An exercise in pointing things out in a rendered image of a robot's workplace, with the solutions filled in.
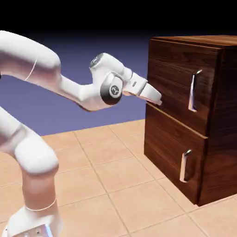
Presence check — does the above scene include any large dark wood cabinet door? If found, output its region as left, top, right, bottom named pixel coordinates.
left=146, top=38, right=223, bottom=137

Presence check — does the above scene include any long silver door handle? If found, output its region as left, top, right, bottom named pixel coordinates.
left=188, top=69, right=203, bottom=112

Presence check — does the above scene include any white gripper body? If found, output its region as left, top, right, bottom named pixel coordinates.
left=139, top=82, right=163, bottom=106

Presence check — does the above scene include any short silver door handle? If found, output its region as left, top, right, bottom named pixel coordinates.
left=179, top=149, right=193, bottom=183

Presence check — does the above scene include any small dark wood cabinet door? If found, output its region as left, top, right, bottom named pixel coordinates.
left=143, top=103, right=208, bottom=205

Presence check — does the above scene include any dark wood cabinet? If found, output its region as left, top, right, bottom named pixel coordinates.
left=143, top=34, right=237, bottom=207

